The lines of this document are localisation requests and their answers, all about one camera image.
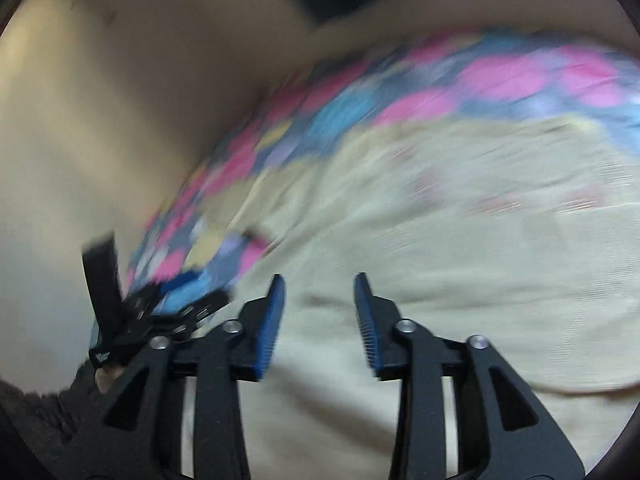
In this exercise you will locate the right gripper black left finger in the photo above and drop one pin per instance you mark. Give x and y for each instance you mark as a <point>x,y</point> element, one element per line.
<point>136,431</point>

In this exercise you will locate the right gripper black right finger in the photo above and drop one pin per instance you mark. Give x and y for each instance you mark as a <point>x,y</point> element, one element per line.
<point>503,430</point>

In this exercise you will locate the operator left hand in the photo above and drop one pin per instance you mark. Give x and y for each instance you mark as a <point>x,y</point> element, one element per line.
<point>106,376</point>

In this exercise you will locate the polka dot bedspread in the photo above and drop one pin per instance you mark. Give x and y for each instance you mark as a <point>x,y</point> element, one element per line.
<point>492,73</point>

